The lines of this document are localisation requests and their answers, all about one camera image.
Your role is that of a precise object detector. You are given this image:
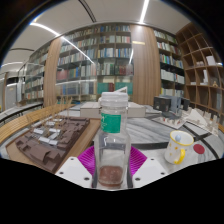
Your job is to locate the white mug yellow handle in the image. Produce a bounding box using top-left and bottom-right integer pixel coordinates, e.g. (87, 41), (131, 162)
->
(163, 129), (195, 166)

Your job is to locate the narrow bookshelf full of books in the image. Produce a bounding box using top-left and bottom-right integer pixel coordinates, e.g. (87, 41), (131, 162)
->
(152, 29), (186, 98)

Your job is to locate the flat round red coaster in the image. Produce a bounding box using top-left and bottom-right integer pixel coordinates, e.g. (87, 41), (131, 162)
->
(193, 143), (206, 155)

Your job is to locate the clear plastic bottle green label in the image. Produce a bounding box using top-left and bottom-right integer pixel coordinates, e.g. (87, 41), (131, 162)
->
(93, 91), (132, 191)

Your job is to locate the dark grey building model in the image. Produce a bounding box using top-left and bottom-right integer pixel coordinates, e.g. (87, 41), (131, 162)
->
(151, 94), (191, 130)

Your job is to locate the wide bookshelf full of books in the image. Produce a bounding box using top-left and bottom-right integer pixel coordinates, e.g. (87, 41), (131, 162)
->
(54, 23), (135, 102)

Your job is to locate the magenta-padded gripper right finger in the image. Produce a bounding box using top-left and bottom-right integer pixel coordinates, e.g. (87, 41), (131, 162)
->
(126, 145), (170, 190)

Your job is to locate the curved wooden bench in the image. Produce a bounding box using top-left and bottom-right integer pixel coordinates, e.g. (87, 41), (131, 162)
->
(0, 103), (73, 144)

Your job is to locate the wooden cubby shelf unit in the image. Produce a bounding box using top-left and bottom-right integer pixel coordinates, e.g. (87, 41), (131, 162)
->
(175, 21), (224, 125)

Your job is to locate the white box building model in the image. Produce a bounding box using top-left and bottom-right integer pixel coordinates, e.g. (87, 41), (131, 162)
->
(79, 86), (147, 119)

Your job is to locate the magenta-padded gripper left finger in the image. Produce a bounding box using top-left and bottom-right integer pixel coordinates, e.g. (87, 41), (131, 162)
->
(54, 145), (99, 190)

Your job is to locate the glass-fronted bookshelf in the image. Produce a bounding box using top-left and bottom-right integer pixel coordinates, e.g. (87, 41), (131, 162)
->
(18, 41), (52, 103)

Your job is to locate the brown building model on board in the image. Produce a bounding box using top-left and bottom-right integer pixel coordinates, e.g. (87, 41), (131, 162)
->
(5, 114), (101, 175)

